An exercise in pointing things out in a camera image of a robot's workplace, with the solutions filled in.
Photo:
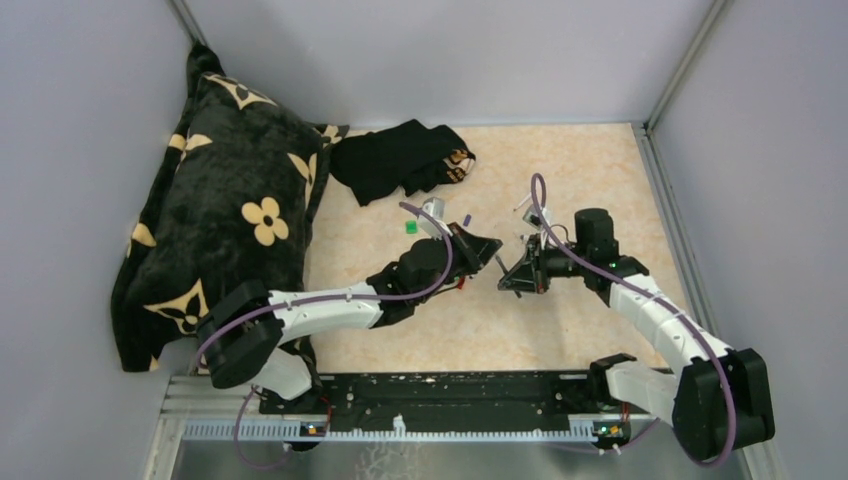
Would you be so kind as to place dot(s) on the white pen upper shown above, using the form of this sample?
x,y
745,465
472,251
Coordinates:
x,y
522,202

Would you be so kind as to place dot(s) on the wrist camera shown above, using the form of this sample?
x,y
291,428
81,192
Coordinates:
x,y
539,218
430,221

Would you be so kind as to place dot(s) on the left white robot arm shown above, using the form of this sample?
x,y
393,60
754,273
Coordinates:
x,y
243,335

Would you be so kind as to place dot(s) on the black folded cloth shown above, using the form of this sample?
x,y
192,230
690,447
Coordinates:
x,y
410,157

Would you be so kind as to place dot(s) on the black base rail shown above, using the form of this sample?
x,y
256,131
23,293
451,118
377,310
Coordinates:
x,y
479,405

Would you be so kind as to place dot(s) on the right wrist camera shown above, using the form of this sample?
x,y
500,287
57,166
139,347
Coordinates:
x,y
539,218

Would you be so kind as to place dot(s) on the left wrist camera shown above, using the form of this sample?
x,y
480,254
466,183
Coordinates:
x,y
430,221

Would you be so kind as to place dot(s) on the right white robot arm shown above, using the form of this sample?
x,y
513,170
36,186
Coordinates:
x,y
715,398

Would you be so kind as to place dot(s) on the black thin pen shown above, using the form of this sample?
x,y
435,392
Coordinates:
x,y
505,271

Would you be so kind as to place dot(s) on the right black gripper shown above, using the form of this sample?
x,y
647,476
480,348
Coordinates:
x,y
531,272

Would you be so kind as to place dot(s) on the black floral plush pillow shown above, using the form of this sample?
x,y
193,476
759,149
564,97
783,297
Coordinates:
x,y
234,199

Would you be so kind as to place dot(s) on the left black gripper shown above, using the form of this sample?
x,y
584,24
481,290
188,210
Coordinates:
x,y
461,254

